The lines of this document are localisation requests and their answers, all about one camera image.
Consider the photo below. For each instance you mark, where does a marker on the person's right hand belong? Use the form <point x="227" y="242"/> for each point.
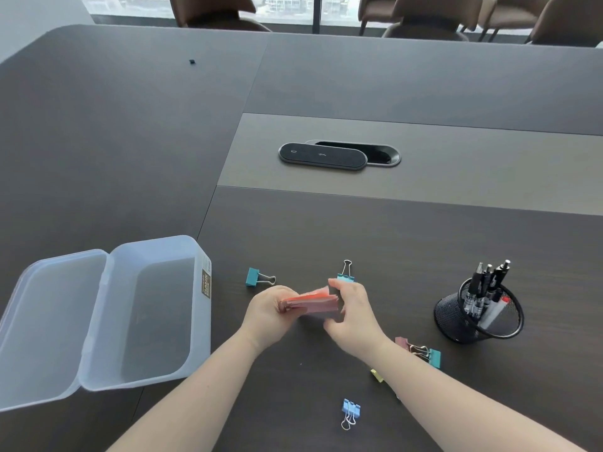
<point x="359" y="322"/>

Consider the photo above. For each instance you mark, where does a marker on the person's left hand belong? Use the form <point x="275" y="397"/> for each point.
<point x="264" y="322"/>

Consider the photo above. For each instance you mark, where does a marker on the person's left fingers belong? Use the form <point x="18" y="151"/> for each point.
<point x="284" y="293"/>

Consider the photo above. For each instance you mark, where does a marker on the person's right thumb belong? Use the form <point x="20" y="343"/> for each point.
<point x="332" y="327"/>

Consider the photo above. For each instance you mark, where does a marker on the stack of pink cards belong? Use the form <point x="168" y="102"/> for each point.
<point x="312" y="303"/>

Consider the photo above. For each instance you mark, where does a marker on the person's left forearm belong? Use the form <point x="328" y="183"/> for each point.
<point x="198" y="395"/>

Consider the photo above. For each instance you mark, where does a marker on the person's right forearm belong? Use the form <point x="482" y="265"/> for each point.
<point x="461" y="409"/>

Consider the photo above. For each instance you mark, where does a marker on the teal binder clip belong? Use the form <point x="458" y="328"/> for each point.
<point x="253" y="277"/>
<point x="346" y="276"/>
<point x="434" y="358"/>

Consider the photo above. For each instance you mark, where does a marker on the yellow binder clip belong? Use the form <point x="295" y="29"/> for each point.
<point x="377" y="375"/>

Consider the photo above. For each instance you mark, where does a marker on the mauve binder clip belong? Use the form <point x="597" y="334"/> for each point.
<point x="403" y="343"/>

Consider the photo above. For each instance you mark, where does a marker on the light blue binder clip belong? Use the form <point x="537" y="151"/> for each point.
<point x="350" y="409"/>

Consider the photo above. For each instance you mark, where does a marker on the black mesh pen holder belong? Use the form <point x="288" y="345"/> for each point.
<point x="454" y="320"/>

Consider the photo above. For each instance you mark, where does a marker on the black pen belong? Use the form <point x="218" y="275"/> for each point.
<point x="485" y="289"/>
<point x="500" y="275"/>
<point x="476" y="289"/>

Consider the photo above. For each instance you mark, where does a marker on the white marker with red cap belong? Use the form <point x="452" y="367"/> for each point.
<point x="494" y="313"/>

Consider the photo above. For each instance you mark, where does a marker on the translucent plastic storage box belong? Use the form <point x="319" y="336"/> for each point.
<point x="108" y="320"/>

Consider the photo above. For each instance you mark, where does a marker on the brown chair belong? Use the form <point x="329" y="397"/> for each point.
<point x="567" y="21"/>
<point x="212" y="11"/>
<point x="374" y="6"/>
<point x="431" y="16"/>

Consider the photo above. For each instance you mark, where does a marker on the black window frame post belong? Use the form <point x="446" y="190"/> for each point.
<point x="317" y="14"/>

